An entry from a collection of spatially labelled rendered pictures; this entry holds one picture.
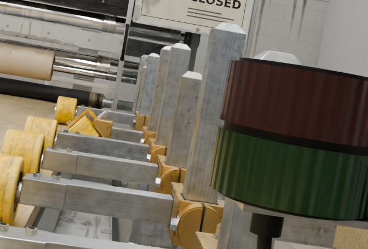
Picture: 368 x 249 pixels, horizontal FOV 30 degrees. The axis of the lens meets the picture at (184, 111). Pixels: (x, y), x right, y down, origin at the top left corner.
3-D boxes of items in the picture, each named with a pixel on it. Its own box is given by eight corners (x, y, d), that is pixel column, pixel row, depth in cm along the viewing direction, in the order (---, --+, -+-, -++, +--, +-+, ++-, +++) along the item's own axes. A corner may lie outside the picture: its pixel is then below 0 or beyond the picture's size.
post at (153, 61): (133, 214, 204) (160, 54, 201) (133, 216, 200) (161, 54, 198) (121, 212, 203) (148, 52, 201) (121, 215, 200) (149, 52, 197)
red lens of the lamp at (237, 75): (348, 135, 29) (357, 84, 29) (409, 155, 23) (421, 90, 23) (208, 113, 28) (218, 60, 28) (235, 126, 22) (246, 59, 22)
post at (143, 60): (128, 184, 253) (150, 56, 251) (129, 186, 250) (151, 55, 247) (119, 183, 253) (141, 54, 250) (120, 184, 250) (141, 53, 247)
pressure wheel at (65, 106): (75, 108, 197) (72, 131, 201) (78, 93, 203) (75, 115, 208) (54, 104, 196) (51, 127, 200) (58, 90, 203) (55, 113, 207)
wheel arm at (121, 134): (264, 163, 159) (266, 151, 159) (267, 166, 156) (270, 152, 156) (108, 139, 155) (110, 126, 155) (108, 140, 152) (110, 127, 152)
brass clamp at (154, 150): (172, 166, 135) (176, 142, 135) (178, 178, 122) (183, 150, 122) (141, 162, 135) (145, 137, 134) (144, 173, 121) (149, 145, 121)
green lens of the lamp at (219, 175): (337, 194, 29) (346, 143, 29) (396, 228, 23) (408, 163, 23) (198, 172, 28) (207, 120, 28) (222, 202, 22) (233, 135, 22)
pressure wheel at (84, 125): (75, 153, 157) (102, 131, 157) (73, 158, 149) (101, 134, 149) (58, 134, 157) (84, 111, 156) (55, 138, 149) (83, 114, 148)
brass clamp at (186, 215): (207, 227, 86) (213, 187, 86) (224, 258, 72) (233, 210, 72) (158, 220, 85) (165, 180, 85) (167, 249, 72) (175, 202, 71)
